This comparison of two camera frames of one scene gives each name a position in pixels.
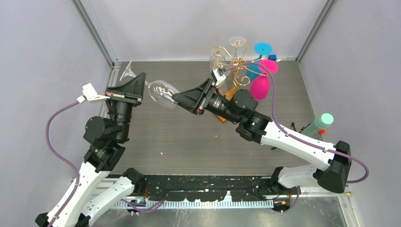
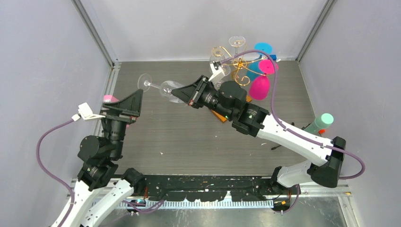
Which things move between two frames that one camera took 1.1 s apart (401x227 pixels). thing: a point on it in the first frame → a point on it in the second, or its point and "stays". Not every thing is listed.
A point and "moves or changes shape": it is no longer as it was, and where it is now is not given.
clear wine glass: x=160 y=91 moves or changes shape
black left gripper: x=124 y=92 → x=130 y=107
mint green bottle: x=321 y=122 stays
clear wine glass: x=223 y=65 stays
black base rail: x=203 y=188 stays
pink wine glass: x=259 y=85 stays
